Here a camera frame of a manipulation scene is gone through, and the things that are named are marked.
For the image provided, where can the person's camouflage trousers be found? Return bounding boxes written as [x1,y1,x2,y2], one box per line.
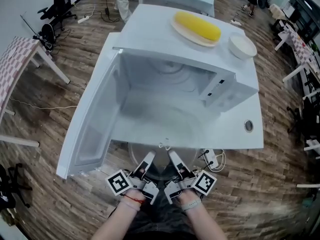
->
[129,196,198,240]

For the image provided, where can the person's left forearm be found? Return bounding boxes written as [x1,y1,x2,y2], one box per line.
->
[90,192,147,240]

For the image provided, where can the beige band wristwatch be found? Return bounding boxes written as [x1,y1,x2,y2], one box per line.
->
[181,198,202,212]

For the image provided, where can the beige oval plate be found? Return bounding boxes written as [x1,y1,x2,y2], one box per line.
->
[170,16,219,48]

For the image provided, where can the clear glass turntable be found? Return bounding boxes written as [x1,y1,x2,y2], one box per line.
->
[127,106,200,184]

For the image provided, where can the red string bracelet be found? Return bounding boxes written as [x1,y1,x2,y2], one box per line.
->
[123,195,145,205]

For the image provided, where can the white bowl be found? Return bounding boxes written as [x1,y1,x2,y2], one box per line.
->
[227,31,258,61]

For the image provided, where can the pale clear bangle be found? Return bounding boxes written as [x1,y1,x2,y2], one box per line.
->
[119,200,141,212]

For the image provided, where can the yellow corn cob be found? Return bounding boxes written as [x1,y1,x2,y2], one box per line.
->
[174,10,222,42]

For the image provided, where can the pink checkered table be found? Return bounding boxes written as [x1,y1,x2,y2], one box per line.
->
[0,35,71,149]

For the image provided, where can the person's right forearm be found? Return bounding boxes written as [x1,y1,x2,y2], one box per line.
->
[178,193,227,240]

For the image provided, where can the grey table cable grommet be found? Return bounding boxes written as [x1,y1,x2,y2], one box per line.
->
[243,119,254,133]

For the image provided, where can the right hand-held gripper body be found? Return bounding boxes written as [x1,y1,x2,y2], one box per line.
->
[163,170,218,205]

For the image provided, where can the long white floor cable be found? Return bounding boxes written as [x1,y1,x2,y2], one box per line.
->
[9,96,79,110]

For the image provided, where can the checkered table with white frame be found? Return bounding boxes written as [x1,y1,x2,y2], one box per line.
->
[274,25,320,85]

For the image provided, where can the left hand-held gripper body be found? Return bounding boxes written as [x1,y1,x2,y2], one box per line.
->
[104,169,160,205]

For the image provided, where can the white microwave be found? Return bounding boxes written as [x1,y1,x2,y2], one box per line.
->
[56,3,260,180]

